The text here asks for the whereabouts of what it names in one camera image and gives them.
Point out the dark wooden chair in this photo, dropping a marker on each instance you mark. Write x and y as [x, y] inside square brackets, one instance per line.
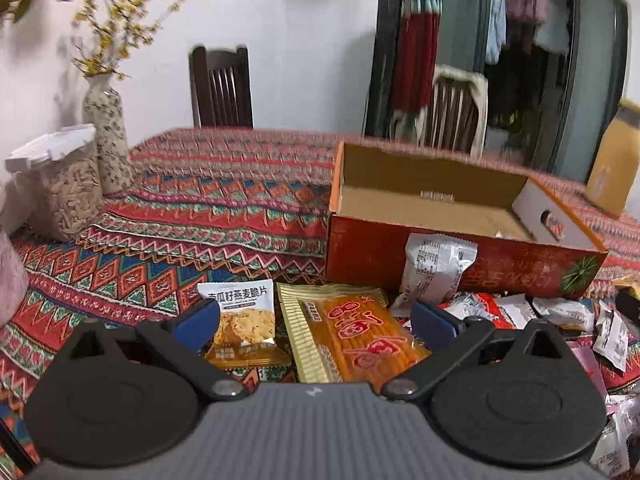
[220, 90]

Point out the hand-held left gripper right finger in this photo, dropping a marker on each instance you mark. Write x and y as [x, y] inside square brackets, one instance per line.
[435, 322]

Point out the white hanging garment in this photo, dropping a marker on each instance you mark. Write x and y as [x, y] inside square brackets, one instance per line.
[552, 30]

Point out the yellow thermos jug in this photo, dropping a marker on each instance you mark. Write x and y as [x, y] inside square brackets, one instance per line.
[615, 170]

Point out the light blue hanging garment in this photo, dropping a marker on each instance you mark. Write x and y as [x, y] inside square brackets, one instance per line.
[495, 25]

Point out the floral ceramic vase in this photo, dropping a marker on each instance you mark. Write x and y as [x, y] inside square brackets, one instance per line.
[110, 135]

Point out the brown slatted wooden chair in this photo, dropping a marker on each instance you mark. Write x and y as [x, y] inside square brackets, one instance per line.
[450, 115]

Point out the orange gold-edged snack packet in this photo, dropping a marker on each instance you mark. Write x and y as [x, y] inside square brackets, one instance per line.
[345, 340]

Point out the yellow flower branches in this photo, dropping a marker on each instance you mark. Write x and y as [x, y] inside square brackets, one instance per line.
[112, 25]

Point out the clear seed jar white lid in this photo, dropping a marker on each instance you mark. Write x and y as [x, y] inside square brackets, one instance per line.
[65, 195]

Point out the white orange crisp snack packet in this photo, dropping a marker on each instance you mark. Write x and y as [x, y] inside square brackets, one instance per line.
[250, 320]

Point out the white grey snack packet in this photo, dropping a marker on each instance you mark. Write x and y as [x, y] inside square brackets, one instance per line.
[432, 270]

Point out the red orange cardboard box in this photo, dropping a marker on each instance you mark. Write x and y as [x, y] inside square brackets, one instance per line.
[380, 255]

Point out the red patterned tablecloth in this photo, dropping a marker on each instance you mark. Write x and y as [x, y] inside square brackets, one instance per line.
[175, 220]

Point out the glass sliding door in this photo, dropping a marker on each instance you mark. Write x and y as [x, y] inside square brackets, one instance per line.
[590, 110]

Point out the pile of mixed snack packets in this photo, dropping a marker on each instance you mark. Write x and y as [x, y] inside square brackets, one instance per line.
[560, 310]

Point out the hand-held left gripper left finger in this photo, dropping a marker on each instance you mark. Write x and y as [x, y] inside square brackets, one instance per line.
[200, 320]

